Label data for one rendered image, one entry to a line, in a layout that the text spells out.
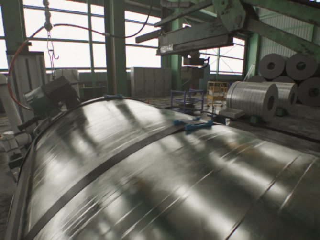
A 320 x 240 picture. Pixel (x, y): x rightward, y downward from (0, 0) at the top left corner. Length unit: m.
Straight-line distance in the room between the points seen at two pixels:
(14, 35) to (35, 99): 3.16
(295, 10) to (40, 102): 1.26
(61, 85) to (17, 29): 3.19
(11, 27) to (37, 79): 2.18
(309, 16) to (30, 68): 2.19
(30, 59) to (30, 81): 0.23
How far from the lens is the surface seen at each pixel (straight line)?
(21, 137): 1.72
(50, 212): 0.41
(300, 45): 0.83
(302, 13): 0.86
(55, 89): 1.06
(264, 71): 12.23
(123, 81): 4.36
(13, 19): 4.23
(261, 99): 5.46
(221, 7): 1.12
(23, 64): 2.15
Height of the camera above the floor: 1.50
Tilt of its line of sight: 15 degrees down
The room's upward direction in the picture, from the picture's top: straight up
